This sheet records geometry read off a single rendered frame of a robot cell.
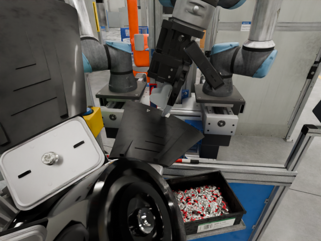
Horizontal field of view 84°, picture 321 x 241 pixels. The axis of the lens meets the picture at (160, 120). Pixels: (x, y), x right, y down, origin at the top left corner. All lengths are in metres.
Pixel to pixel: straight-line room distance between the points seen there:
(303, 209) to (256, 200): 1.06
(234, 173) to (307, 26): 1.79
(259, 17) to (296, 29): 1.47
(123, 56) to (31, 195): 0.76
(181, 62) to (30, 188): 0.31
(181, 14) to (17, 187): 0.34
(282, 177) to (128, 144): 0.67
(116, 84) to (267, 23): 0.67
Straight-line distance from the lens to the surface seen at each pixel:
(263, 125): 2.56
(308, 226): 1.93
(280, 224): 1.82
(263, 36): 0.82
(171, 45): 0.40
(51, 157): 0.20
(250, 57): 0.82
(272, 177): 0.86
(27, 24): 0.31
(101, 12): 0.19
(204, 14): 0.38
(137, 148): 0.33
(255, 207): 1.02
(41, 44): 0.29
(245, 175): 0.81
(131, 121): 0.41
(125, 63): 0.91
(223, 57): 0.86
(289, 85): 2.42
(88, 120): 0.65
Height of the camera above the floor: 1.38
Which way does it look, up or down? 31 degrees down
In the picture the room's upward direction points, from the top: straight up
